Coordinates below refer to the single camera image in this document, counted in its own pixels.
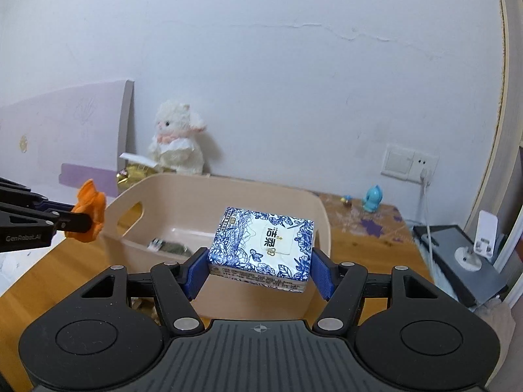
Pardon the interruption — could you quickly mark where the white paper card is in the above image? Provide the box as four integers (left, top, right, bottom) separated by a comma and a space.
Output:
119, 152, 161, 169

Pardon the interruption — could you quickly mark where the white wall switch socket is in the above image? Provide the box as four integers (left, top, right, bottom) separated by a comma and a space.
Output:
381, 143, 440, 183

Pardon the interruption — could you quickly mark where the blue floral tissue pack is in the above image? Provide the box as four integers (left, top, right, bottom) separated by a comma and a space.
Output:
208, 206, 315, 294

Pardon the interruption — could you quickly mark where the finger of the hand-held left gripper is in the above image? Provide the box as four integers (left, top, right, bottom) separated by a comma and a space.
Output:
0, 202, 93, 233
0, 177, 75, 213

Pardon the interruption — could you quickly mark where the purple board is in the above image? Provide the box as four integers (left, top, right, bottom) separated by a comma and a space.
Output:
60, 162, 123, 197

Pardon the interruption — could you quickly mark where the white plug with cable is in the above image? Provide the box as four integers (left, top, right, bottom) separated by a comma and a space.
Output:
418, 165, 436, 263

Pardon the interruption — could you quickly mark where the dark grey box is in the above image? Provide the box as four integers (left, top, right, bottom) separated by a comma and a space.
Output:
413, 224, 510, 308

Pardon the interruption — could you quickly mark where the wooden door frame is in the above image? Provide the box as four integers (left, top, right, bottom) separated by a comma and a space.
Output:
470, 0, 523, 254

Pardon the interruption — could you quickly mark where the white plush lamb toy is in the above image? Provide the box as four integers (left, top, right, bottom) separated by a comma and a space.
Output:
147, 100, 207, 176

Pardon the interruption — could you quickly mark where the orange plush toy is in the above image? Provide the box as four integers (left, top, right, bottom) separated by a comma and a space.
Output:
64, 179, 108, 243

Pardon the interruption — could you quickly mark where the white round disc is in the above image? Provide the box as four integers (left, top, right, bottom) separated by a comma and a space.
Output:
455, 246, 485, 272

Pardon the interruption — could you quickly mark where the blue toy figurine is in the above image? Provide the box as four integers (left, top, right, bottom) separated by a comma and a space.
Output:
363, 185, 383, 214

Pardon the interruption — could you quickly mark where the gold foil object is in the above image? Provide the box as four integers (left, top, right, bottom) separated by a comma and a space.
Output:
115, 163, 165, 193

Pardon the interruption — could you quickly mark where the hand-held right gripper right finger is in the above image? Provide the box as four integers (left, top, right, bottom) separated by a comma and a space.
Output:
310, 249, 443, 335

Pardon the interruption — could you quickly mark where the beige plastic basket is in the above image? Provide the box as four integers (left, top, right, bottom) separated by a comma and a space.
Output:
100, 172, 331, 320

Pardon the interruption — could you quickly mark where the dark snack packet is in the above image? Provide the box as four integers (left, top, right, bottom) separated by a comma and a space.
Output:
147, 237, 194, 256

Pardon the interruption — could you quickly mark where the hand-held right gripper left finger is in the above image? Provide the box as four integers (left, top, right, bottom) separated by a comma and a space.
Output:
80, 248, 210, 335

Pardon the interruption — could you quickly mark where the pale pink headboard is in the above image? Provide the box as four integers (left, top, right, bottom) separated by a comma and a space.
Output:
0, 79, 136, 197

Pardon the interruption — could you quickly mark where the white phone stand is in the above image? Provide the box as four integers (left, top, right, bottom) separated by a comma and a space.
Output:
474, 210, 500, 259

